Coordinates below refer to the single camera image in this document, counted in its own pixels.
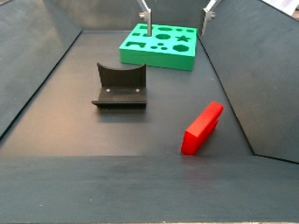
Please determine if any green foam shape board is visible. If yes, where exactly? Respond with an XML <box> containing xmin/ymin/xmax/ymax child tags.
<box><xmin>119</xmin><ymin>24</ymin><xmax>198</xmax><ymax>71</ymax></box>

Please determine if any red double-square block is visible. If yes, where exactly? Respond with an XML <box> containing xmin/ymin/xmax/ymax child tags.
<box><xmin>182</xmin><ymin>101</ymin><xmax>225</xmax><ymax>155</ymax></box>

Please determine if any black curved stand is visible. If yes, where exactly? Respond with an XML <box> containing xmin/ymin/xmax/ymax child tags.
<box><xmin>91</xmin><ymin>64</ymin><xmax>147</xmax><ymax>107</ymax></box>

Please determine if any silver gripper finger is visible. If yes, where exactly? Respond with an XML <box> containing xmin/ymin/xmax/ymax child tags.
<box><xmin>201</xmin><ymin>0</ymin><xmax>221</xmax><ymax>36</ymax></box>
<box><xmin>137</xmin><ymin>0</ymin><xmax>153</xmax><ymax>37</ymax></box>

